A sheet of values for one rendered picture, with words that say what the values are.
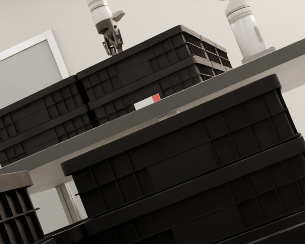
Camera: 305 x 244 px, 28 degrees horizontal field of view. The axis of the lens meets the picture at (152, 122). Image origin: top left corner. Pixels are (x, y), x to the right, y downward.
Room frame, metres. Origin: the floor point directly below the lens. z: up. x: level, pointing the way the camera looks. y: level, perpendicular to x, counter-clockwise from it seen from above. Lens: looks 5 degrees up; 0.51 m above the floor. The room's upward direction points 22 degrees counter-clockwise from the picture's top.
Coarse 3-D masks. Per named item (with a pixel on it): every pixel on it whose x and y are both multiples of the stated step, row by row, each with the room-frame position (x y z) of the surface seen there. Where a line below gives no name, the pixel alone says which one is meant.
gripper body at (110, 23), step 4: (104, 20) 2.14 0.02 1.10; (108, 20) 2.14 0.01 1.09; (112, 20) 2.15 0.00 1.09; (96, 24) 2.15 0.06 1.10; (100, 24) 2.14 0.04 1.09; (104, 24) 2.14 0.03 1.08; (108, 24) 2.14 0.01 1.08; (112, 24) 2.15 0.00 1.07; (116, 24) 2.17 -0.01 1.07; (96, 28) 2.17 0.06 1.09; (100, 28) 2.15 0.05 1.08; (104, 28) 2.14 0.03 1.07; (108, 28) 2.14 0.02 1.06; (112, 28) 2.14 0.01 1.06; (100, 32) 2.16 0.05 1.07; (104, 32) 2.18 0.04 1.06; (108, 32) 2.15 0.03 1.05; (104, 36) 2.20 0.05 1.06; (112, 36) 2.14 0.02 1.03; (108, 40) 2.17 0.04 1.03; (112, 40) 2.15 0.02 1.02; (108, 44) 2.19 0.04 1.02
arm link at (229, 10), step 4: (232, 0) 2.10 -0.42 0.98; (236, 0) 2.10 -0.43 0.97; (240, 0) 2.10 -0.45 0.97; (244, 0) 2.11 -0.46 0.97; (248, 0) 2.13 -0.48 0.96; (228, 4) 2.12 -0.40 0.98; (232, 4) 2.10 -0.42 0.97; (236, 4) 2.10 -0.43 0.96; (240, 4) 2.10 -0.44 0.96; (244, 4) 2.11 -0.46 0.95; (248, 4) 2.12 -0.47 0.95; (228, 8) 2.12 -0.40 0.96; (232, 8) 2.11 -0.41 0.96; (236, 8) 2.10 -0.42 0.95; (240, 8) 2.10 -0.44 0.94; (228, 12) 2.12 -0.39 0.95; (232, 12) 2.11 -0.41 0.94
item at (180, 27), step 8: (168, 32) 1.92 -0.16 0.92; (176, 32) 1.91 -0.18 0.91; (192, 32) 2.05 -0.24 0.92; (152, 40) 1.93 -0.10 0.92; (160, 40) 1.93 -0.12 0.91; (200, 40) 2.18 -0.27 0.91; (128, 48) 1.96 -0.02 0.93; (136, 48) 1.95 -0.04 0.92; (144, 48) 1.94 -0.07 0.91; (112, 56) 1.97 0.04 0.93; (120, 56) 1.96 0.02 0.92; (128, 56) 1.96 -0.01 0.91; (96, 64) 1.99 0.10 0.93; (104, 64) 1.98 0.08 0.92; (80, 72) 2.00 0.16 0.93; (88, 72) 2.00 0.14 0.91; (80, 80) 2.04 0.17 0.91
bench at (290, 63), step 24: (288, 48) 1.59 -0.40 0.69; (240, 72) 1.61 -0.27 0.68; (264, 72) 1.63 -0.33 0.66; (288, 72) 1.95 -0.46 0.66; (168, 96) 1.65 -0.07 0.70; (192, 96) 1.64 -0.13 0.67; (216, 96) 1.77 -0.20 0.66; (120, 120) 1.68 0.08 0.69; (144, 120) 1.67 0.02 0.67; (72, 144) 1.71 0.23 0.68; (96, 144) 1.75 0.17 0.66; (0, 168) 1.75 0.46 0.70; (24, 168) 1.74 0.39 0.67; (48, 168) 1.93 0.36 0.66; (72, 216) 3.30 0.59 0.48
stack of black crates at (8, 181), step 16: (0, 176) 0.83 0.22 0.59; (16, 176) 0.88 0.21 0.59; (0, 192) 0.82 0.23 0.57; (16, 192) 0.87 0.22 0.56; (0, 208) 0.82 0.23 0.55; (16, 208) 0.87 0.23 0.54; (32, 208) 0.90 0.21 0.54; (0, 224) 0.80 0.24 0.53; (16, 224) 0.83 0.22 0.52; (32, 224) 0.90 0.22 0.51; (0, 240) 0.79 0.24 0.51; (16, 240) 0.83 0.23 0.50; (32, 240) 0.87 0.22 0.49; (48, 240) 0.90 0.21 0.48
